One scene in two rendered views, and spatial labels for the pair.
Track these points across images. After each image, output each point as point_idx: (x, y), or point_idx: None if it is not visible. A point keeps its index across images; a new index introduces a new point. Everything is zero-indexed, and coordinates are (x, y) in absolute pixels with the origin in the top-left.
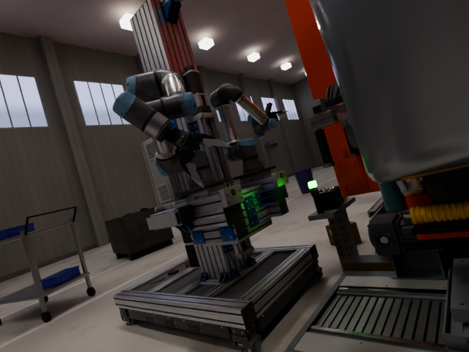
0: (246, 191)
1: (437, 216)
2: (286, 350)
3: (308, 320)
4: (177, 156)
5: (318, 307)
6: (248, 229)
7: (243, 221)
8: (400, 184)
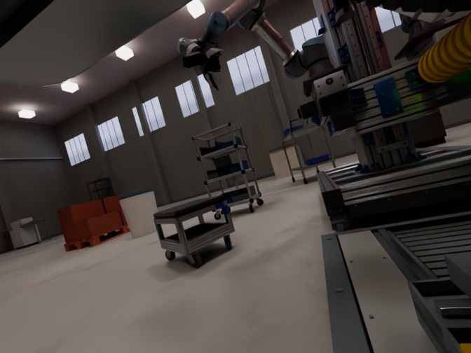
0: (383, 73)
1: (444, 57)
2: (331, 233)
3: (389, 224)
4: (296, 57)
5: (425, 218)
6: (378, 120)
7: (350, 111)
8: None
